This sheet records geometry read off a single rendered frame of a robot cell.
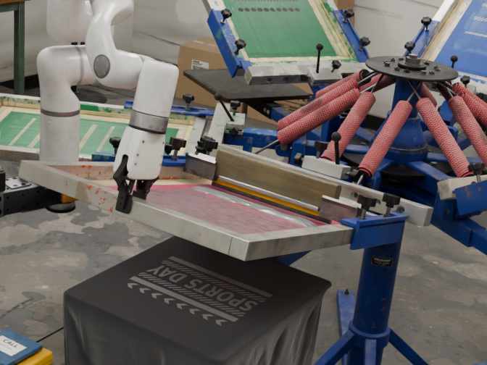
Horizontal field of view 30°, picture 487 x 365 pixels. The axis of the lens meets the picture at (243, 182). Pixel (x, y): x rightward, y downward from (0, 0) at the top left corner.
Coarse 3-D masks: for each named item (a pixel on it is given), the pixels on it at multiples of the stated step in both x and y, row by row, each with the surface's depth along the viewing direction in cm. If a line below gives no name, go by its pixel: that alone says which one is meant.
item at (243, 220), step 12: (192, 216) 196; (204, 216) 199; (216, 216) 202; (228, 216) 206; (240, 216) 209; (252, 216) 213; (264, 216) 216; (300, 216) 229; (228, 228) 192; (240, 228) 195; (252, 228) 198; (264, 228) 201; (276, 228) 205; (288, 228) 208
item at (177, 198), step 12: (132, 192) 207; (156, 192) 214; (168, 192) 218; (180, 192) 222; (192, 192) 226; (228, 192) 240; (168, 204) 203; (180, 204) 206; (192, 204) 209; (204, 204) 213; (216, 204) 217; (228, 204) 221; (264, 204) 233
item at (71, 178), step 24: (24, 168) 194; (48, 168) 192; (72, 168) 204; (96, 168) 211; (168, 168) 236; (72, 192) 187; (96, 192) 184; (144, 216) 178; (168, 216) 175; (192, 240) 172; (216, 240) 170; (240, 240) 167; (264, 240) 171; (288, 240) 180; (312, 240) 190; (336, 240) 201
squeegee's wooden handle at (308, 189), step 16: (224, 160) 237; (240, 160) 235; (256, 160) 233; (224, 176) 237; (240, 176) 235; (256, 176) 233; (272, 176) 230; (288, 176) 228; (304, 176) 226; (288, 192) 228; (304, 192) 226; (320, 192) 224; (336, 192) 222
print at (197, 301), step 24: (168, 264) 225; (192, 264) 226; (144, 288) 212; (168, 288) 213; (192, 288) 214; (216, 288) 215; (240, 288) 216; (192, 312) 204; (216, 312) 205; (240, 312) 206
